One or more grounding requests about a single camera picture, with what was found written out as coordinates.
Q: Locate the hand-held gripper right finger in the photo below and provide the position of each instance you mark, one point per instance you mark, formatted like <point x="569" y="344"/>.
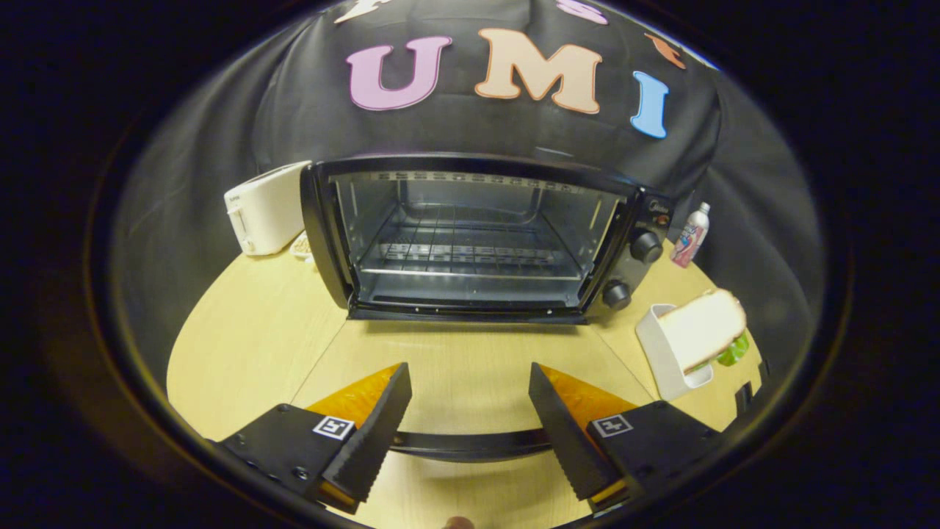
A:
<point x="565" y="444"/>

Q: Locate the white bread toaster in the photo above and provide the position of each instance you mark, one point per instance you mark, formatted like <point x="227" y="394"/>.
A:
<point x="264" y="209"/>

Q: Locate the black backdrop cloth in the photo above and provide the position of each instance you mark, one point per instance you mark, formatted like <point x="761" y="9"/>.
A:
<point x="477" y="125"/>

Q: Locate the white pink drink bottle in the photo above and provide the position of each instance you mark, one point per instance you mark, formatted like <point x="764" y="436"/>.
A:
<point x="689" y="239"/>

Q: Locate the lettuce sandwich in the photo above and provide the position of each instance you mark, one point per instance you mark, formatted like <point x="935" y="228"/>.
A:
<point x="701" y="327"/>

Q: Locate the black table clamp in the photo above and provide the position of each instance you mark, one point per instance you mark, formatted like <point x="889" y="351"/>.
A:
<point x="745" y="400"/>
<point x="765" y="371"/>

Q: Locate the small pale dish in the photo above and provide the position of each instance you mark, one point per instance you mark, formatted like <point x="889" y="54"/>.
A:
<point x="301" y="246"/>

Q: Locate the white rectangular tray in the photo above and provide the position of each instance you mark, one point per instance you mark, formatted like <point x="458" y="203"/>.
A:
<point x="661" y="353"/>

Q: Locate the black toaster oven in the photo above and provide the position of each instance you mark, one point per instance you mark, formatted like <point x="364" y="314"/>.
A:
<point x="631" y="220"/>

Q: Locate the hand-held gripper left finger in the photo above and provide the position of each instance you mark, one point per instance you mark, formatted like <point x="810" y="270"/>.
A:
<point x="378" y="437"/>

